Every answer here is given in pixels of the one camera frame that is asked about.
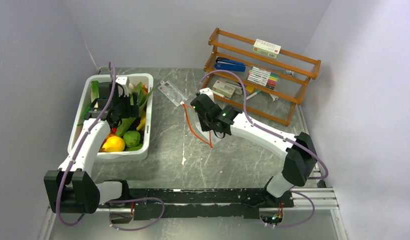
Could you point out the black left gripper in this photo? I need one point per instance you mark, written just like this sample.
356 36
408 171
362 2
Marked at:
132 110

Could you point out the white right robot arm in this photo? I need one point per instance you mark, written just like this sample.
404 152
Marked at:
297 151

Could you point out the white green box lower shelf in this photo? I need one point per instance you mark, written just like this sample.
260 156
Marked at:
223 88

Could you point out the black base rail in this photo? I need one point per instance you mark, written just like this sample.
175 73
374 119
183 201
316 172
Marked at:
207 203

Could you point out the yellow lemon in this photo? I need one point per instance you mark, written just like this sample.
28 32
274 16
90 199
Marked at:
113 144

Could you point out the green white cabbage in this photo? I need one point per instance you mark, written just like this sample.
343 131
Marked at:
94 86

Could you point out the packaged protractor ruler set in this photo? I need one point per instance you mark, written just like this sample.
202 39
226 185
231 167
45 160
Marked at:
172 92

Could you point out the blue stapler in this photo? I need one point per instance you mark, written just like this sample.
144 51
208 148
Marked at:
222 63

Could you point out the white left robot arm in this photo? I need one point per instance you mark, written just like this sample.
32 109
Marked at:
70 188

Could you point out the coloured marker set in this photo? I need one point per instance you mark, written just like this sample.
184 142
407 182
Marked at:
262 77

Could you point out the green capped marker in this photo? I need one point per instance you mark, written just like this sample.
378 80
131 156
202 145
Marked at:
253 94

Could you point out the white green box shelf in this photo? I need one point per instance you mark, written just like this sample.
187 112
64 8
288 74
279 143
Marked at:
223 88
266 49

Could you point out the green romaine lettuce leaf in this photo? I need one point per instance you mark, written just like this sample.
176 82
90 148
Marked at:
132 107

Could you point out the yellow banana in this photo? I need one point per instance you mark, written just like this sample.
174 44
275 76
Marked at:
142 122

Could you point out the white correction tape dispenser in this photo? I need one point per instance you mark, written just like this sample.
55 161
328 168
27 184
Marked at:
238 89

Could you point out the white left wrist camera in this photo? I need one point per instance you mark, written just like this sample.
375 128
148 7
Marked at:
123 86

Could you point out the clear zip top bag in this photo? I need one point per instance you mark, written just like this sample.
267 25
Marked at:
192 119

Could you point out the white green box top shelf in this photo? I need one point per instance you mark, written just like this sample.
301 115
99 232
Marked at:
266 49

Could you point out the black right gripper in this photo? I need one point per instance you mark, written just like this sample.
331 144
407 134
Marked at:
205 127

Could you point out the wooden desk shelf rack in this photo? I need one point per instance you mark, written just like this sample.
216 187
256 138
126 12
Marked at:
281 74

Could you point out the yellow sticky note block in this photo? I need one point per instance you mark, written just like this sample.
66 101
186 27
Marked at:
249 89

